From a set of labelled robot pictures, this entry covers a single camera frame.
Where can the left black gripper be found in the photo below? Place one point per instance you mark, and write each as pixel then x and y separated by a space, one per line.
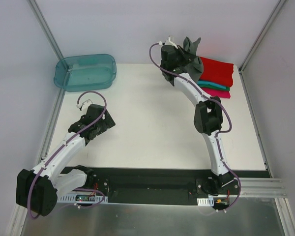
pixel 104 124

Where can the left white cable duct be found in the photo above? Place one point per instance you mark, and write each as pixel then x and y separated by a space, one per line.
pixel 81 198

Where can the green folded t shirt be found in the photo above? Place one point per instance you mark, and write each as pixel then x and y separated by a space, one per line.
pixel 224 89

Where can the teal plastic bin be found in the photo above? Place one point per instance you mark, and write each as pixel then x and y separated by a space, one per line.
pixel 87 72

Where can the left aluminium frame post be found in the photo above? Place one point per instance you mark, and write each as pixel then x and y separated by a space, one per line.
pixel 45 27

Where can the aluminium frame post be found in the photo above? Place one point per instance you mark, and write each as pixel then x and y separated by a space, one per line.
pixel 267 26
pixel 45 27

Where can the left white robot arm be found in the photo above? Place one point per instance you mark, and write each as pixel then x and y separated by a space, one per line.
pixel 40 188

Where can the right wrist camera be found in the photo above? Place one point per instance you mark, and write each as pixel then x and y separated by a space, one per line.
pixel 170 41

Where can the teal folded t shirt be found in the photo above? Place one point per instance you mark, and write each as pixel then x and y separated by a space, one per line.
pixel 206 82

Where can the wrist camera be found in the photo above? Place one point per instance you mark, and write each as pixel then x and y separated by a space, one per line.
pixel 82 105
pixel 170 41

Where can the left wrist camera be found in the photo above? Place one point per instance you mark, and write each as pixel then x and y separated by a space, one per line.
pixel 82 105

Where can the grey t shirt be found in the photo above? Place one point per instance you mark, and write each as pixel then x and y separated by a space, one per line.
pixel 195 68

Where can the white cable duct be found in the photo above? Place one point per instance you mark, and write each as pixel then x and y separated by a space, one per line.
pixel 205 202
pixel 81 198

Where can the right aluminium frame post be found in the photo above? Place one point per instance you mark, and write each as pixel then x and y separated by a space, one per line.
pixel 267 26

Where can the red folded t shirt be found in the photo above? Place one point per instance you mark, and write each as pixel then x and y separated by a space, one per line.
pixel 217 72

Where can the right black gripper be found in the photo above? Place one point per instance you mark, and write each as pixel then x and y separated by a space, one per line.
pixel 187 55

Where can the right white cable duct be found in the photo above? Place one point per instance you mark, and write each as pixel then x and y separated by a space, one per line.
pixel 205 202

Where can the pink folded t shirt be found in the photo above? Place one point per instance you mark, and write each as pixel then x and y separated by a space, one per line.
pixel 219 93

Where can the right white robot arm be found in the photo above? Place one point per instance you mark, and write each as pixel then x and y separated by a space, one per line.
pixel 208 116

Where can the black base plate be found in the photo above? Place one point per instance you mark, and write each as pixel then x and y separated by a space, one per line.
pixel 176 187

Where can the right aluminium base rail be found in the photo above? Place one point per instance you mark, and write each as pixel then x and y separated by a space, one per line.
pixel 262 188

